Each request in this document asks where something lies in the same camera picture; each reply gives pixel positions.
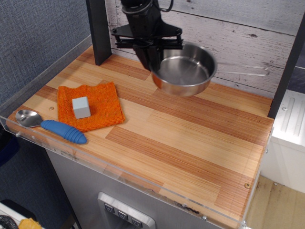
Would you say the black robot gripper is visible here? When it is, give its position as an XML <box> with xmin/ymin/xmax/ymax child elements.
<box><xmin>111</xmin><ymin>4</ymin><xmax>183</xmax><ymax>71</ymax></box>

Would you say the stainless steel pot with handle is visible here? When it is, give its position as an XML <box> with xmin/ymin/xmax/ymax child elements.
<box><xmin>150</xmin><ymin>42</ymin><xmax>270</xmax><ymax>97</ymax></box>

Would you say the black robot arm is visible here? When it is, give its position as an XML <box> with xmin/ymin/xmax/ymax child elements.
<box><xmin>111</xmin><ymin>0</ymin><xmax>183</xmax><ymax>71</ymax></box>

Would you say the orange microfiber cloth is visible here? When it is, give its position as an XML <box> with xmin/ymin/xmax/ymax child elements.
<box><xmin>57</xmin><ymin>82</ymin><xmax>125</xmax><ymax>132</ymax></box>

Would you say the grey wooden block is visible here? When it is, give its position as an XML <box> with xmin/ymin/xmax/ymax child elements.
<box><xmin>72</xmin><ymin>96</ymin><xmax>91</xmax><ymax>119</ymax></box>

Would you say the silver dispenser button panel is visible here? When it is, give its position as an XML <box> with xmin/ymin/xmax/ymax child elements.
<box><xmin>97</xmin><ymin>192</ymin><xmax>156</xmax><ymax>229</ymax></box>

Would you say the clear acrylic front guard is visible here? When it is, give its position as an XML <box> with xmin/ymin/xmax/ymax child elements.
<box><xmin>0</xmin><ymin>111</ymin><xmax>273</xmax><ymax>229</ymax></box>

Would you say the white cabinet at right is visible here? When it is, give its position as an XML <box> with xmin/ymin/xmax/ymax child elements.
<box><xmin>261</xmin><ymin>90</ymin><xmax>305</xmax><ymax>193</ymax></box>

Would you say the yellow object at corner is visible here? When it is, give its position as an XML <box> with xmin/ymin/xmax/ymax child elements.
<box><xmin>18</xmin><ymin>218</ymin><xmax>42</xmax><ymax>229</ymax></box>

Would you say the dark vertical post left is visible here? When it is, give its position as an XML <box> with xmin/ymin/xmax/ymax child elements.
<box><xmin>86</xmin><ymin>0</ymin><xmax>112</xmax><ymax>65</ymax></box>

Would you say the dark vertical post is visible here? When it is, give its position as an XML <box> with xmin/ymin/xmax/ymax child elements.
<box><xmin>267</xmin><ymin>15</ymin><xmax>305</xmax><ymax>119</ymax></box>
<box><xmin>86</xmin><ymin>0</ymin><xmax>112</xmax><ymax>65</ymax></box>

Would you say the dark vertical post right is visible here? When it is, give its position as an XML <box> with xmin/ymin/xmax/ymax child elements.
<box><xmin>267</xmin><ymin>15</ymin><xmax>305</xmax><ymax>119</ymax></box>

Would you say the metal spoon with blue handle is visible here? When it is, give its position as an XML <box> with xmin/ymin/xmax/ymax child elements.
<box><xmin>15</xmin><ymin>110</ymin><xmax>87</xmax><ymax>144</ymax></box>

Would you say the black braided cable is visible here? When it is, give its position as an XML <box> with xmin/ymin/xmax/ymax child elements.
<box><xmin>0</xmin><ymin>215</ymin><xmax>20</xmax><ymax>229</ymax></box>

